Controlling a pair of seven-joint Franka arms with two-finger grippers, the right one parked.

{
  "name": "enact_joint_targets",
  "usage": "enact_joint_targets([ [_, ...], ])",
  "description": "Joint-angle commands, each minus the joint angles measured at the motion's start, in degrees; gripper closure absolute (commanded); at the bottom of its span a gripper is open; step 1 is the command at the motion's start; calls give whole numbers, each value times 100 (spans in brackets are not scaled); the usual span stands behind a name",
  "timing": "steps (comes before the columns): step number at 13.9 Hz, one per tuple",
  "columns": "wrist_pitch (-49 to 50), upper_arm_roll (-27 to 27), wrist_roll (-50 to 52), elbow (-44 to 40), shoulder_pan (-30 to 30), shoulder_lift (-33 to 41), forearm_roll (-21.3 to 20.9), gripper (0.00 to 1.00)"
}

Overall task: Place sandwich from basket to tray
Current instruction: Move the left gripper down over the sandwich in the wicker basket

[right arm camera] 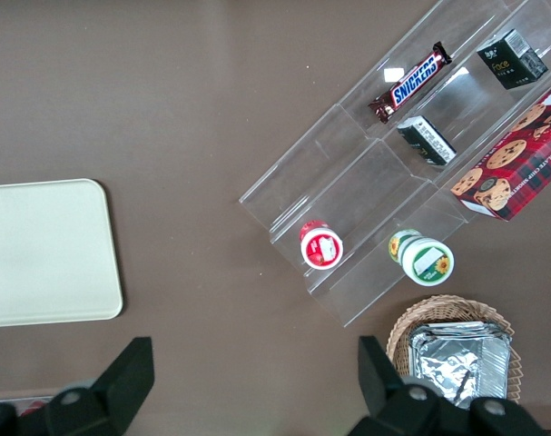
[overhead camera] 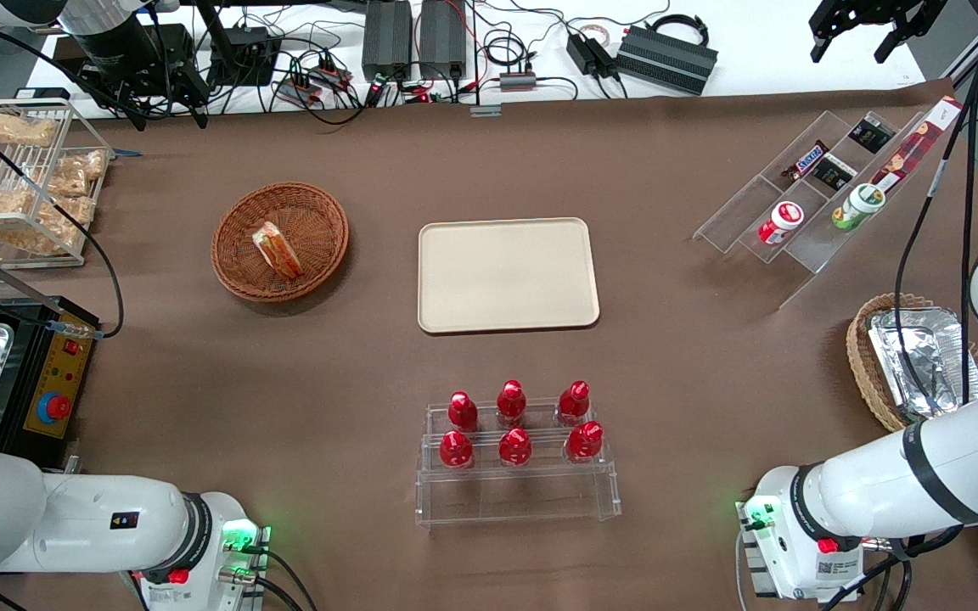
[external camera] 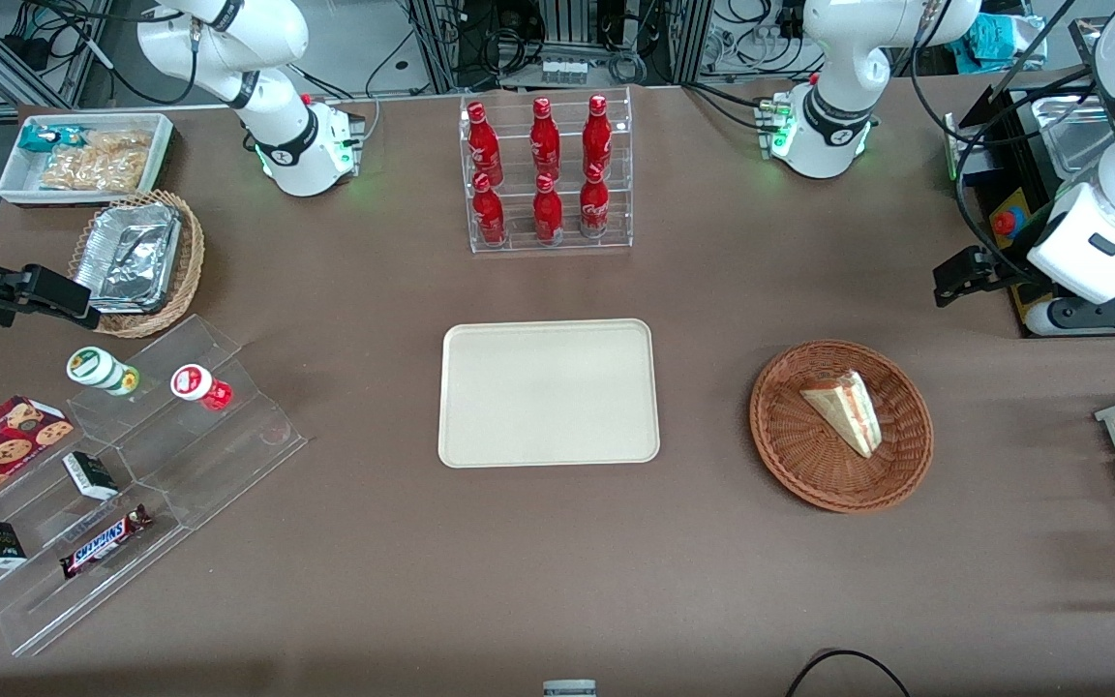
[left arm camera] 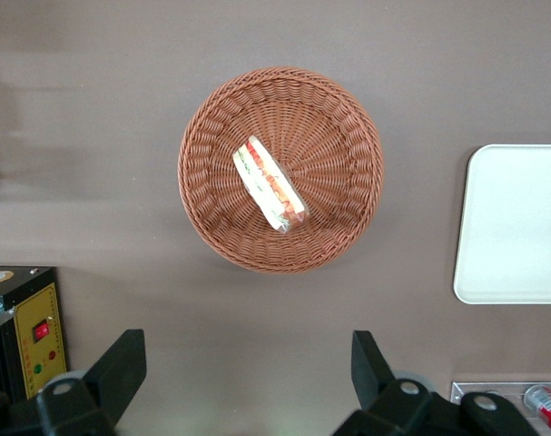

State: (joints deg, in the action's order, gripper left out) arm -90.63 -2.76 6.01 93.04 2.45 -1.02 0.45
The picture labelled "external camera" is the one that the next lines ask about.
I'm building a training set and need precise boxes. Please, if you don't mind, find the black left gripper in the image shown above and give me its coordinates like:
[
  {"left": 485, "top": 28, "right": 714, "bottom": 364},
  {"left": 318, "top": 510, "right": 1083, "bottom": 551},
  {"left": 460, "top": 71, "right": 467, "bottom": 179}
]
[{"left": 933, "top": 246, "right": 1039, "bottom": 310}]

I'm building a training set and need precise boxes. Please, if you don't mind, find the triangular sandwich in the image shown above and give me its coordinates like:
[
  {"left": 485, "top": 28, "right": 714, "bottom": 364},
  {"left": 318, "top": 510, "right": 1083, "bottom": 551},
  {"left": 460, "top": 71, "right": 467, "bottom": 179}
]
[{"left": 800, "top": 370, "right": 884, "bottom": 460}]

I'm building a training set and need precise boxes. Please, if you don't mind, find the aluminium foil tray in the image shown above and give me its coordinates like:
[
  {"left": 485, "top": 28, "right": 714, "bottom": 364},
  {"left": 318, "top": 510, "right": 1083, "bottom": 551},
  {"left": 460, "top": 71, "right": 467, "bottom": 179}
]
[{"left": 73, "top": 201, "right": 184, "bottom": 316}]

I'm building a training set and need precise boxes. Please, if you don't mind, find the light wicker basket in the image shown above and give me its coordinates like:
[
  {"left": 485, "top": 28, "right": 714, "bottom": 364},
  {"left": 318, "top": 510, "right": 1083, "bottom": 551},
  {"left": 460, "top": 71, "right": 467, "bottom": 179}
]
[{"left": 68, "top": 190, "right": 206, "bottom": 340}]

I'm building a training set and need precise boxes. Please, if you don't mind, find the round brown wicker basket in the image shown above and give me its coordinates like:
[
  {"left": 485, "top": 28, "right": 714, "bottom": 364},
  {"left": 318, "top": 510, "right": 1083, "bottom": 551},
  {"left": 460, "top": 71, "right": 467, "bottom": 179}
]
[{"left": 749, "top": 339, "right": 935, "bottom": 514}]

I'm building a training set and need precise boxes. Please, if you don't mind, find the cream rectangular tray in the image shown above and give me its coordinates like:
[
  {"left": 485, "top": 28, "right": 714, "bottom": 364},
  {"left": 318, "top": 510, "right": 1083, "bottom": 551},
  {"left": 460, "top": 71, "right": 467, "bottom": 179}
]
[{"left": 437, "top": 318, "right": 662, "bottom": 470}]

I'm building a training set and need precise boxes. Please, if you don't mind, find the green lidded yogurt cup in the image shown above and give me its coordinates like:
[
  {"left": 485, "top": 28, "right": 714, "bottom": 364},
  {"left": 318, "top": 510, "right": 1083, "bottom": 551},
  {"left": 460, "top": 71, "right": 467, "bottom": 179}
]
[{"left": 66, "top": 346, "right": 141, "bottom": 399}]

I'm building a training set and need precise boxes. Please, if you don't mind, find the black glass food warmer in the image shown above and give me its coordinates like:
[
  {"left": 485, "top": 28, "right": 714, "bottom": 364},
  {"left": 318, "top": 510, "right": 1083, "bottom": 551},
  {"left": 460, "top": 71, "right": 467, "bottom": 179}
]
[{"left": 943, "top": 76, "right": 1115, "bottom": 339}]

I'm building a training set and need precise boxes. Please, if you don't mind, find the white rectangular snack bin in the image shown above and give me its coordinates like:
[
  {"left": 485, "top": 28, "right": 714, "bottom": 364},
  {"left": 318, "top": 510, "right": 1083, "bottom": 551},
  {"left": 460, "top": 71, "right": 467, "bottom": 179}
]
[{"left": 0, "top": 112, "right": 177, "bottom": 208}]

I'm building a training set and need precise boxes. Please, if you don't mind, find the clear bag of crackers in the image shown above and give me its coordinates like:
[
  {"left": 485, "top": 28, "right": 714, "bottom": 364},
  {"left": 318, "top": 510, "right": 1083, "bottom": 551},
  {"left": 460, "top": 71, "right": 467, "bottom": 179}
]
[{"left": 39, "top": 130, "right": 154, "bottom": 193}]

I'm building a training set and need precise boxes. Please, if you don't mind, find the red lidded yogurt cup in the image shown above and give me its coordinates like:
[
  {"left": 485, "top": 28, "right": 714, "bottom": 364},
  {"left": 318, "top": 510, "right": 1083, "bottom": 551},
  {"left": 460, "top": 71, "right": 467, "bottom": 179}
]
[{"left": 170, "top": 363, "right": 235, "bottom": 412}]

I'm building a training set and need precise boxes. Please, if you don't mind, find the teal snack packet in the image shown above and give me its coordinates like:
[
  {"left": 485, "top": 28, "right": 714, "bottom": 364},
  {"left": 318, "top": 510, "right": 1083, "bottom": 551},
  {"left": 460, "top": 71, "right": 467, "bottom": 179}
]
[{"left": 16, "top": 123, "right": 85, "bottom": 155}]

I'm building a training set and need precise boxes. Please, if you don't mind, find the steel warmer pan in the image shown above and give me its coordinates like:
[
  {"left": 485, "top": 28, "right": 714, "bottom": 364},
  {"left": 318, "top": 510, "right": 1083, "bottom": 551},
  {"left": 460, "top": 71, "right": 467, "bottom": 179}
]
[{"left": 1032, "top": 94, "right": 1115, "bottom": 183}]

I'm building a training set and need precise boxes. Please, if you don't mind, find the clear acrylic stepped display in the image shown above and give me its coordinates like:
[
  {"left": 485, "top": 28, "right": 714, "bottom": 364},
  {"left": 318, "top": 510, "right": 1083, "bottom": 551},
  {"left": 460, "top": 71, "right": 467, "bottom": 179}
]
[{"left": 0, "top": 314, "right": 310, "bottom": 658}]

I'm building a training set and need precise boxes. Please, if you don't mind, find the Snickers chocolate bar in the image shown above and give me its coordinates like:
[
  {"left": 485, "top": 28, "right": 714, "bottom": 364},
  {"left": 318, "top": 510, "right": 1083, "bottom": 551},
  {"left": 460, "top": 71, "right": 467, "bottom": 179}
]
[{"left": 58, "top": 503, "right": 155, "bottom": 581}]

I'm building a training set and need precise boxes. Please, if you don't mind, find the teal plastic bag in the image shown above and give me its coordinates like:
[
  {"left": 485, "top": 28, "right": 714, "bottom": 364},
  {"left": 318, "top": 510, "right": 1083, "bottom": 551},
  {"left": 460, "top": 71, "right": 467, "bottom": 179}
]
[{"left": 966, "top": 13, "right": 1050, "bottom": 74}]

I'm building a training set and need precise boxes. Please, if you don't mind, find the red cola bottle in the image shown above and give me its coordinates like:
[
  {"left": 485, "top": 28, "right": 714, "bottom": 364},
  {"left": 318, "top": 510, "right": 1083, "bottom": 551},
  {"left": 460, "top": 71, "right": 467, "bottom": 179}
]
[
  {"left": 531, "top": 172, "right": 565, "bottom": 244},
  {"left": 578, "top": 163, "right": 612, "bottom": 239},
  {"left": 466, "top": 102, "right": 504, "bottom": 186},
  {"left": 471, "top": 172, "right": 508, "bottom": 246},
  {"left": 529, "top": 97, "right": 562, "bottom": 181},
  {"left": 582, "top": 94, "right": 614, "bottom": 181}
]

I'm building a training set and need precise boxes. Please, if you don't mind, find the clear acrylic bottle rack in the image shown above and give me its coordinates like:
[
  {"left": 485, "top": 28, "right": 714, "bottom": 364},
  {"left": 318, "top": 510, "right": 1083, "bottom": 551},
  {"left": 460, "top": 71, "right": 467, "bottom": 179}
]
[{"left": 459, "top": 86, "right": 634, "bottom": 255}]

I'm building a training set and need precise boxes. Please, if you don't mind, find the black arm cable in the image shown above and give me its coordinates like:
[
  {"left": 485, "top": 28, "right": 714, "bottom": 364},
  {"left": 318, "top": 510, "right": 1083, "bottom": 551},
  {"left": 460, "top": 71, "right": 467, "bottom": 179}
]
[{"left": 906, "top": 0, "right": 1115, "bottom": 282}]

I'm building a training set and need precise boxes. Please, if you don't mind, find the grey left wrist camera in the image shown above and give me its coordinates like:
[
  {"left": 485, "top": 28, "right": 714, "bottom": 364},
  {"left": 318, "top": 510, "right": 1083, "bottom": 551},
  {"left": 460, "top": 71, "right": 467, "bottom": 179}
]
[{"left": 1021, "top": 287, "right": 1115, "bottom": 338}]

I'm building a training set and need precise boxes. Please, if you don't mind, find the black cable loop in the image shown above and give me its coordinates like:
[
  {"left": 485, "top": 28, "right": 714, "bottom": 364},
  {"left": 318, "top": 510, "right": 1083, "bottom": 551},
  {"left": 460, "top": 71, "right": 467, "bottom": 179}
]
[{"left": 784, "top": 648, "right": 913, "bottom": 697}]

